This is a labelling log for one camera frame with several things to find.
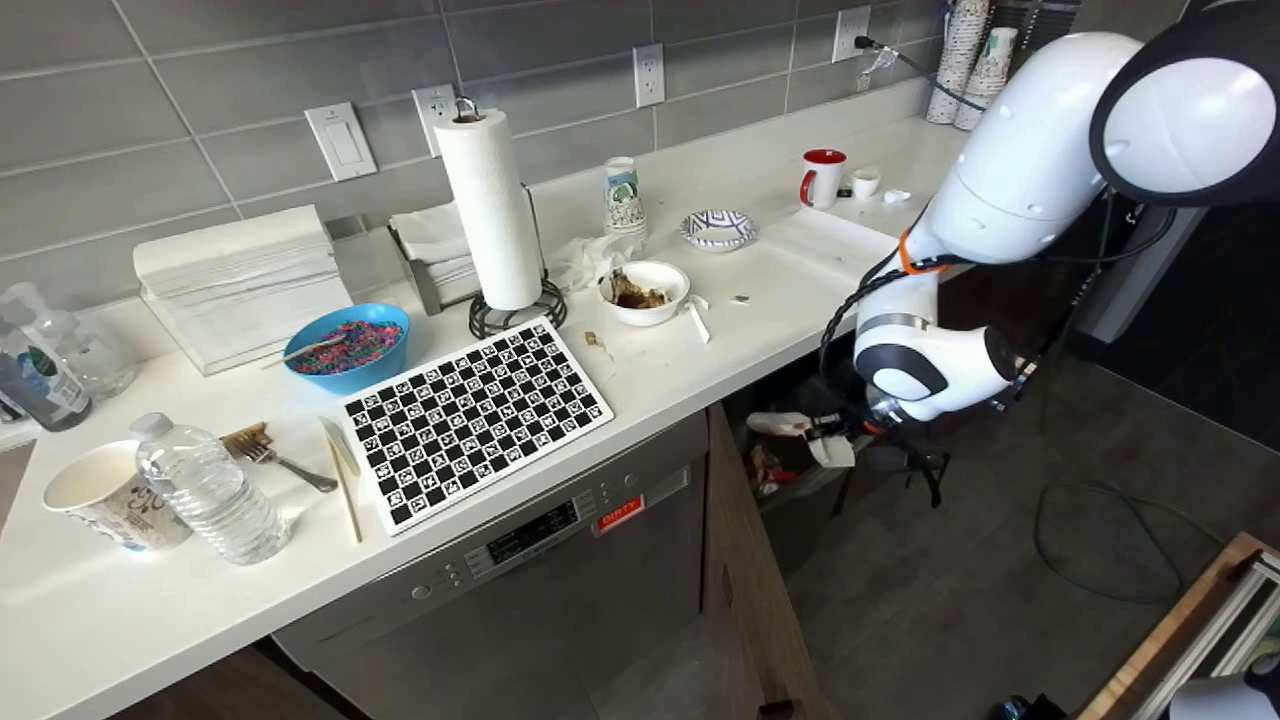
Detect black white checkerboard board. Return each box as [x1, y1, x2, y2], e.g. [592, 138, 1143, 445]
[342, 310, 620, 536]

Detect blue bowl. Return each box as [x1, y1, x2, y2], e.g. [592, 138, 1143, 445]
[281, 299, 421, 398]

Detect thin floor cable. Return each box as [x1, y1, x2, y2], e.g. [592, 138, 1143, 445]
[1027, 470, 1210, 608]

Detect clear plastic container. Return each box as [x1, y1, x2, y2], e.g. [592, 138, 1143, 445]
[51, 299, 146, 405]

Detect wooden frame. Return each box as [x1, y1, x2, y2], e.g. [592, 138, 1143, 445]
[1078, 527, 1280, 720]

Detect crumpled clear plastic wrap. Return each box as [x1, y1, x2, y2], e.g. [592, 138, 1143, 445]
[547, 214, 649, 299]

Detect stained white paper napkin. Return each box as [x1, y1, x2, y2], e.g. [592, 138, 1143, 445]
[742, 406, 862, 477]

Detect white bowl with food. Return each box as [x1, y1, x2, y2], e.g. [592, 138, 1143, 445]
[592, 254, 698, 332]

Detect small patterned dish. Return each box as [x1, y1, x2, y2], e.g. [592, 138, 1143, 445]
[682, 204, 766, 254]

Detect white mug red inside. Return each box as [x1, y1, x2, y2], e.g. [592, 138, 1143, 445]
[793, 145, 857, 214]

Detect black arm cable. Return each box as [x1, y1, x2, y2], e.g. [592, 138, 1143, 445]
[811, 245, 936, 405]

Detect stainless steel dishwasher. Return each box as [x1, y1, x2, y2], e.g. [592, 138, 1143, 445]
[270, 406, 713, 720]

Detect orange cable strap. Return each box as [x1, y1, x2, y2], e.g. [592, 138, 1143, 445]
[894, 227, 959, 280]

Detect grey trash bin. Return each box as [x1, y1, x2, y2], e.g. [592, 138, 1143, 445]
[738, 371, 885, 575]

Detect white blank wall plate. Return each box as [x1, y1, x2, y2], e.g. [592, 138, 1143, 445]
[302, 100, 381, 183]

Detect dark wall box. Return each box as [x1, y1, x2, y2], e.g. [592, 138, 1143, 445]
[1022, 0, 1078, 40]

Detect clear jar dark contents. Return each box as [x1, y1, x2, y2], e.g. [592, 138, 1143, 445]
[0, 329, 96, 436]

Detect napkin holder with napkins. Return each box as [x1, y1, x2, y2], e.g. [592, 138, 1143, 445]
[384, 194, 487, 318]

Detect black wire towel holder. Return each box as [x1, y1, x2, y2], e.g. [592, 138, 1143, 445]
[448, 90, 572, 343]

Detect white green small container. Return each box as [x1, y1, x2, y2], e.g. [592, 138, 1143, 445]
[599, 151, 644, 230]

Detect metal fork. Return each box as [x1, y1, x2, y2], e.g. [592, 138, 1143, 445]
[218, 420, 343, 497]

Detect large patterned paper cup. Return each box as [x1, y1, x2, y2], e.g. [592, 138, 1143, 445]
[38, 436, 192, 555]

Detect white paper towel roll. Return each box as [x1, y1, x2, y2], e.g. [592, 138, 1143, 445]
[432, 102, 547, 317]

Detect black power cord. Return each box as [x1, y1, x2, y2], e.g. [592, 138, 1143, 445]
[851, 30, 991, 120]

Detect small white plastic utensil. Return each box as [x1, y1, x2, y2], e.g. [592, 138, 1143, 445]
[683, 293, 721, 349]

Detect open cabinet door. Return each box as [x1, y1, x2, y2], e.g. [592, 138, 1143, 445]
[699, 398, 838, 720]

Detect white wall outlet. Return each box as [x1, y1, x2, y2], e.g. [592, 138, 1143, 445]
[827, 2, 881, 69]
[628, 40, 671, 112]
[409, 81, 465, 161]

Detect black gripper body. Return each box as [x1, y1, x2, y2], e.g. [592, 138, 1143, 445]
[811, 390, 920, 470]

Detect stack of paper cups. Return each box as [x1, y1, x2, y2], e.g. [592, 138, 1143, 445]
[924, 0, 998, 130]
[953, 23, 1023, 117]

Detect wooden stick utensil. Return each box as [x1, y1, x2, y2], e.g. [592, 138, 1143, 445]
[320, 411, 368, 548]

